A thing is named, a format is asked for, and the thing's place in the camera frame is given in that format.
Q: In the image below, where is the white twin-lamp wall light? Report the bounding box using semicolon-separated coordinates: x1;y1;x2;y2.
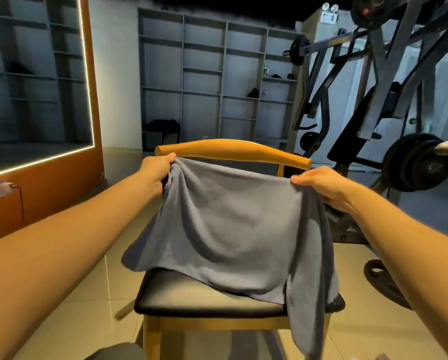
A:
319;2;342;26

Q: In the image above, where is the black and grey gym machine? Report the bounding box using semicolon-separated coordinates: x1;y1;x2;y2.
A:
284;0;448;246

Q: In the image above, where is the white wall socket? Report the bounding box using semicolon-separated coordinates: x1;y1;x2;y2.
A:
0;179;15;201

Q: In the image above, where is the grey shelf unit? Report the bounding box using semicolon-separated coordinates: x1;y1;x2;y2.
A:
137;6;304;153

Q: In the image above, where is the person's left forearm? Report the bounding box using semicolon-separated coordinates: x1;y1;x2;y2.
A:
0;172;165;360

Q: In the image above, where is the single blue-grey towel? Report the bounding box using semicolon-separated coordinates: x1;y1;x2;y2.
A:
121;156;341;360

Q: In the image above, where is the person's right hand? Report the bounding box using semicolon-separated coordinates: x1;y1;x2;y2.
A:
290;165;358;215

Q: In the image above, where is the wooden chair with black seat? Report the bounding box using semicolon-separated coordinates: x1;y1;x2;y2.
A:
134;138;346;360

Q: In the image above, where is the person's left leg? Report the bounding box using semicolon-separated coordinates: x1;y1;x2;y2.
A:
85;341;151;360

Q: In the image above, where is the wall mirror with light strip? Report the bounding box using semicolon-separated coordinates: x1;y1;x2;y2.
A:
0;0;96;182

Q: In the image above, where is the person's right forearm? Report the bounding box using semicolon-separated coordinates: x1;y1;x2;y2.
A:
344;187;448;360

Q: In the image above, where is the mounted black weight plate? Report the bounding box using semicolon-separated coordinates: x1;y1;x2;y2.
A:
381;133;448;194

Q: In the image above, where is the person's left hand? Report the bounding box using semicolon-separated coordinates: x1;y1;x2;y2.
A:
140;152;177;197

